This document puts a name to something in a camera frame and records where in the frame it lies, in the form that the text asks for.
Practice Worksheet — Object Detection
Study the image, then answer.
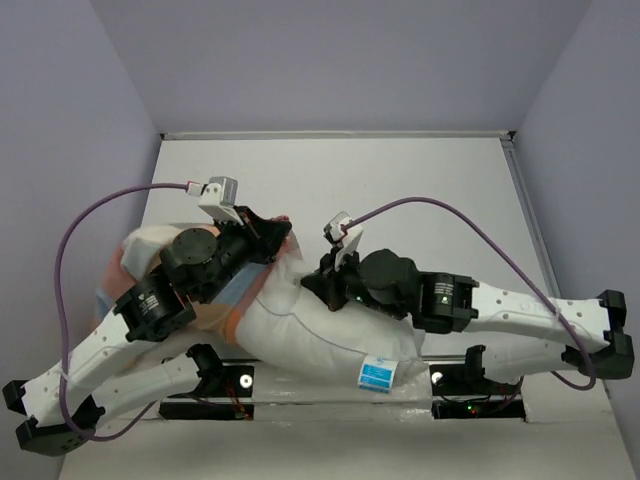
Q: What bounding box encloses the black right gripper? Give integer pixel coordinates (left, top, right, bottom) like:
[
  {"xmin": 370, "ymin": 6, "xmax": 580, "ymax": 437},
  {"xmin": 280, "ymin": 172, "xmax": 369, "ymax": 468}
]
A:
[{"xmin": 300, "ymin": 240, "xmax": 406, "ymax": 319}]

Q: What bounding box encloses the colourful checked pillowcase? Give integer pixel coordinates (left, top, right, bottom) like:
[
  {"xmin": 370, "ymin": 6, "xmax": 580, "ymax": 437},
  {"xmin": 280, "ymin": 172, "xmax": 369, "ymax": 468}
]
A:
[{"xmin": 91, "ymin": 223, "xmax": 275, "ymax": 345}]

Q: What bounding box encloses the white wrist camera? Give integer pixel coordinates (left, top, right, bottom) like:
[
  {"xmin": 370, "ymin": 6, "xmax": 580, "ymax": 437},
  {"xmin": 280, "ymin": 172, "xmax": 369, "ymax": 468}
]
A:
[
  {"xmin": 323, "ymin": 211, "xmax": 364, "ymax": 271},
  {"xmin": 198, "ymin": 176, "xmax": 241, "ymax": 224}
]

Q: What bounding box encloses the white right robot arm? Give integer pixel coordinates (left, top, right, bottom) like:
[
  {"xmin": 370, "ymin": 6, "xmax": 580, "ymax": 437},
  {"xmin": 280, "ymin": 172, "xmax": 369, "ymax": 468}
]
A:
[{"xmin": 301, "ymin": 249, "xmax": 635, "ymax": 392}]

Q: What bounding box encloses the aluminium table edge rail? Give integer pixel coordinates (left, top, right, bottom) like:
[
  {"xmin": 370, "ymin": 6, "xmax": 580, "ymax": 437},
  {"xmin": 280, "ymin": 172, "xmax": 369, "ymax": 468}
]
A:
[{"xmin": 160, "ymin": 130, "xmax": 512, "ymax": 141}]

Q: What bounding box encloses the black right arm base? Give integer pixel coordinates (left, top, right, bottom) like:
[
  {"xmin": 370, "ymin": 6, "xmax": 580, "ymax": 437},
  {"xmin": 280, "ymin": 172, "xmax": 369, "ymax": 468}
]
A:
[{"xmin": 431, "ymin": 345, "xmax": 526, "ymax": 420}]

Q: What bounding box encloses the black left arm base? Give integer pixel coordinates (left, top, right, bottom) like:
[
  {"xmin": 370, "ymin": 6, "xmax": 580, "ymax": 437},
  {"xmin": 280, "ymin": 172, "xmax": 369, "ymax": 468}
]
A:
[{"xmin": 158, "ymin": 344, "xmax": 255, "ymax": 421}]

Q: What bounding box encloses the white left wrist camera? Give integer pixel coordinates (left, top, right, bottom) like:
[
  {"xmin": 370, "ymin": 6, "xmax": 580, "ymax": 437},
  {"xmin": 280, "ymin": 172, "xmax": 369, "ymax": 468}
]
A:
[{"xmin": 198, "ymin": 176, "xmax": 241, "ymax": 224}]

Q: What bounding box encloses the white pillow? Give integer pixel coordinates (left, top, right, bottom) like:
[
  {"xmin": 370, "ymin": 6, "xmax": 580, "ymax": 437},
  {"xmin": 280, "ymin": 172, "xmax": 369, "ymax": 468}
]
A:
[{"xmin": 132, "ymin": 234, "xmax": 427, "ymax": 387}]

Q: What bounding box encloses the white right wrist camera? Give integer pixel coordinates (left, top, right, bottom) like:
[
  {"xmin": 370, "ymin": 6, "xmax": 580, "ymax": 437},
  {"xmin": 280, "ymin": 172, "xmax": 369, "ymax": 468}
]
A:
[{"xmin": 323, "ymin": 211, "xmax": 364, "ymax": 271}]

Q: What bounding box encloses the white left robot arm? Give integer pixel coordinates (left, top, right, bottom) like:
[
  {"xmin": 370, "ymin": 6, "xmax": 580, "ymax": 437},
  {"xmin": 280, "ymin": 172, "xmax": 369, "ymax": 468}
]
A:
[{"xmin": 2, "ymin": 207, "xmax": 292, "ymax": 457}]

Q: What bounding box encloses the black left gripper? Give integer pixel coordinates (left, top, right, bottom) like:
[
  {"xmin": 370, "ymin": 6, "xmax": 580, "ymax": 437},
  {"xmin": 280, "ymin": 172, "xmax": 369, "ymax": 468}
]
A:
[{"xmin": 202, "ymin": 205, "xmax": 297, "ymax": 302}]

